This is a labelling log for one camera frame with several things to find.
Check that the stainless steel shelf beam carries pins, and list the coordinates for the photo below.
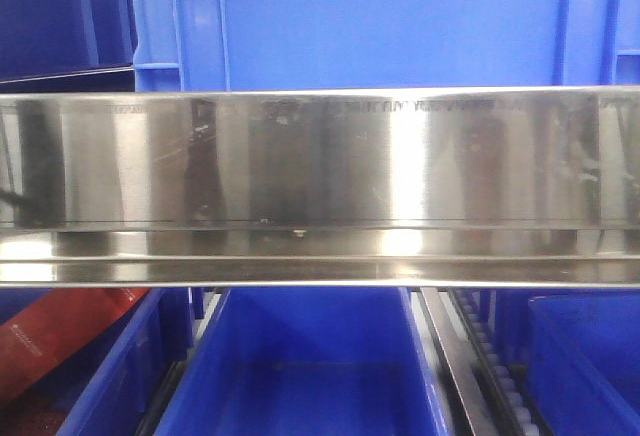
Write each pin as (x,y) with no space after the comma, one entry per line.
(441,187)

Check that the blue centre lower bin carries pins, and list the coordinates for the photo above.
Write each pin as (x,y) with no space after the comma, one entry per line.
(308,361)

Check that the blue bin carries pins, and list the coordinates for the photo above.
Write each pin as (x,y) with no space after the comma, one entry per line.
(106,387)
(581,353)
(308,361)

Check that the blue left lower bin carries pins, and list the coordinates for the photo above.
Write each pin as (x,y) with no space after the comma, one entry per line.
(106,387)

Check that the blue right lower bin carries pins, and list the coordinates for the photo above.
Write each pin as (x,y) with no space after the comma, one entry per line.
(581,353)

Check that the large blue upper crate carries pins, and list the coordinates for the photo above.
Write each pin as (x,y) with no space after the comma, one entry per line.
(239,45)

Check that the red package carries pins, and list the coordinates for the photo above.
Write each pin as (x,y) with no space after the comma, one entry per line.
(50,330)

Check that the white roller track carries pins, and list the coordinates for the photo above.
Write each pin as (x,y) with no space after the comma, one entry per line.
(502,388)

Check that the dark blue upper-left crate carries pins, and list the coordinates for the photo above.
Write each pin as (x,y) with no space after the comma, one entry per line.
(41,38)

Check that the steel divider rail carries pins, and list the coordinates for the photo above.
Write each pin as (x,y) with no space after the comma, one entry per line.
(468,409)

